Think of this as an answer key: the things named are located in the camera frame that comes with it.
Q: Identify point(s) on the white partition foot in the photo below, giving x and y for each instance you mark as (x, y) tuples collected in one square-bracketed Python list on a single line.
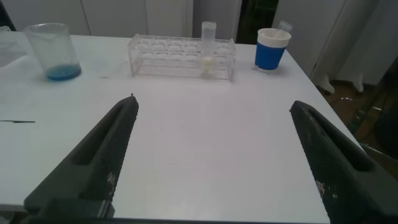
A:
[(325, 85)]

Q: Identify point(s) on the clear glass beaker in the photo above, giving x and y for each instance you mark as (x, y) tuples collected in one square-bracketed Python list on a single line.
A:
[(62, 73)]

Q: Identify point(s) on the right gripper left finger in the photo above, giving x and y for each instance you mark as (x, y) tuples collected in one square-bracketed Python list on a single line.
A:
[(105, 161)]

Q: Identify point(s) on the clear acrylic test tube rack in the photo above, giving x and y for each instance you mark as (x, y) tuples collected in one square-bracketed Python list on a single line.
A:
[(168, 59), (12, 46)]

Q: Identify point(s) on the test tube with pale pigment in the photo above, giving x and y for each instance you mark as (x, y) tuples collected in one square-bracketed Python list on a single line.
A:
[(207, 63)]

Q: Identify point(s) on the test tube with red pigment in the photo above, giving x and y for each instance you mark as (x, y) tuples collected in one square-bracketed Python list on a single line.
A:
[(284, 26)]

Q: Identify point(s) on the blue white paper cup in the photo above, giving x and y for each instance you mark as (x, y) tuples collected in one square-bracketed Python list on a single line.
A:
[(269, 56)]

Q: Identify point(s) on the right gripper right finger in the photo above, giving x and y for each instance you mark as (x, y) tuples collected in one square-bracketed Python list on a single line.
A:
[(329, 174)]

